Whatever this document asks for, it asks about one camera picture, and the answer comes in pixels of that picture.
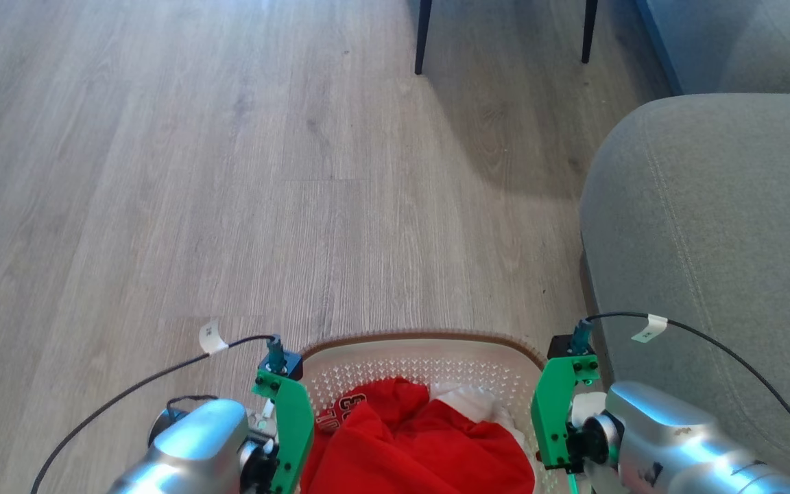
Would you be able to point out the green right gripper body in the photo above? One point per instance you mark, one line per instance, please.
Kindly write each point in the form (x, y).
(549, 418)

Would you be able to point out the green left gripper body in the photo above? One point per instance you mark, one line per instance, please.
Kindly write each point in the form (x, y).
(295, 425)

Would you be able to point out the white perforated laundry basket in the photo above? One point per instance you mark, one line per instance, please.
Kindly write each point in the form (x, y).
(422, 360)

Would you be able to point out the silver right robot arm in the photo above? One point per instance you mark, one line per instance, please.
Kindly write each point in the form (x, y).
(669, 446)

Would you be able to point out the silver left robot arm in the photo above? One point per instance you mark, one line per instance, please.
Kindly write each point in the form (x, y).
(196, 446)

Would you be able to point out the white garment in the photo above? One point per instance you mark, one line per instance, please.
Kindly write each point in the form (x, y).
(477, 401)

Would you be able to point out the red printed garment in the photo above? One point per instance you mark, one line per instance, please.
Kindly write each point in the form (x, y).
(409, 453)

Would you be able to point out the grey fabric sofa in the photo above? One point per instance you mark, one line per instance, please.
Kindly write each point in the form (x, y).
(724, 226)

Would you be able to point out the black chair leg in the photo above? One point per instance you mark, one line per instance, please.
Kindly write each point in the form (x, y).
(590, 31)
(424, 34)

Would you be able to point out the blue-grey upholstered furniture block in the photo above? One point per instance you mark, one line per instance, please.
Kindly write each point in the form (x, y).
(745, 41)

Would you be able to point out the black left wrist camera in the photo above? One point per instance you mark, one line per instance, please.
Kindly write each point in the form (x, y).
(284, 363)

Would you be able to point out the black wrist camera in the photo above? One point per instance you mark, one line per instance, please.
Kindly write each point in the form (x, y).
(568, 345)
(284, 363)

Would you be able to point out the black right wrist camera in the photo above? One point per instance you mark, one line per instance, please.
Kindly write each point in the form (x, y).
(568, 345)

